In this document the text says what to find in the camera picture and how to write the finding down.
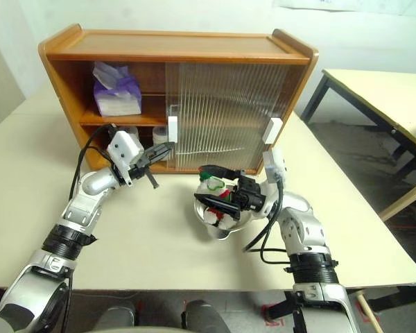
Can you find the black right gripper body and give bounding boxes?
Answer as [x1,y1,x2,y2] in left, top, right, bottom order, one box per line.
[233,174,266,213]

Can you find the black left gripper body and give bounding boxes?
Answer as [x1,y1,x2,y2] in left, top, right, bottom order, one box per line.
[128,149,157,180]

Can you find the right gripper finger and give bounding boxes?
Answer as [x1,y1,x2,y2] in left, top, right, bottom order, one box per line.
[200,164,248,182]
[193,194,242,221]

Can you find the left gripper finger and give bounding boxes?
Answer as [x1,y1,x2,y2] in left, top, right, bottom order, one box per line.
[146,141,175,162]
[144,169,159,191]

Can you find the white jar with blue label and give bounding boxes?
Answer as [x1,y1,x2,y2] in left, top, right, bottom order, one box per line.
[152,125,170,145]

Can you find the white plush toy striped sweater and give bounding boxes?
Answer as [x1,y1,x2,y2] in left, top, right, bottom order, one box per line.
[196,169,237,230]

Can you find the white door handle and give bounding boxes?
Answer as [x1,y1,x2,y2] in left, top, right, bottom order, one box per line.
[263,117,282,145]
[167,115,179,144]

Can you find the white jar with plain label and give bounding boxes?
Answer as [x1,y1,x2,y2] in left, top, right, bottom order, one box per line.
[123,126,141,146]

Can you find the ribbed glass sliding door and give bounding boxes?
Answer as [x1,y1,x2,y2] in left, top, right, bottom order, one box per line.
[175,62,308,171]
[164,62,295,171]

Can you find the purple tissue pack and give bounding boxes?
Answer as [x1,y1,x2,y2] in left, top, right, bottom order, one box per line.
[92,61,143,117]

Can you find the wooden cabinet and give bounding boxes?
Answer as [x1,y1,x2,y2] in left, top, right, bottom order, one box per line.
[37,23,320,176]

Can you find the metal bowl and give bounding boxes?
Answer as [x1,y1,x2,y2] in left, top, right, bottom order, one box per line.
[192,180,261,241]

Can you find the grey rounded shape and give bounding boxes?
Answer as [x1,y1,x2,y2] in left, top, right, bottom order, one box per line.
[180,299,230,333]

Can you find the wooden stick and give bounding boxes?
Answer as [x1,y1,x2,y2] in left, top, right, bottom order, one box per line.
[354,289,383,333]

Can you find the beige table with black legs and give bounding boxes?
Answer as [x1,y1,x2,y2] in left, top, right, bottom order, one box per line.
[300,68,416,222]

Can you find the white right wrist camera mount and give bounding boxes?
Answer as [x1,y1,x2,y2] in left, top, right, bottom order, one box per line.
[263,146,287,185]

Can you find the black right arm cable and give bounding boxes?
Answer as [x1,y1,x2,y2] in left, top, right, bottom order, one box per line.
[241,179,289,265]

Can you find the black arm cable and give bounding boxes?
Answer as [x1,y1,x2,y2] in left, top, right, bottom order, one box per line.
[241,179,289,265]
[70,123,118,200]

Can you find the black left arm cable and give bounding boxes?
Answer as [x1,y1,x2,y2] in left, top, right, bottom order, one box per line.
[70,123,118,200]

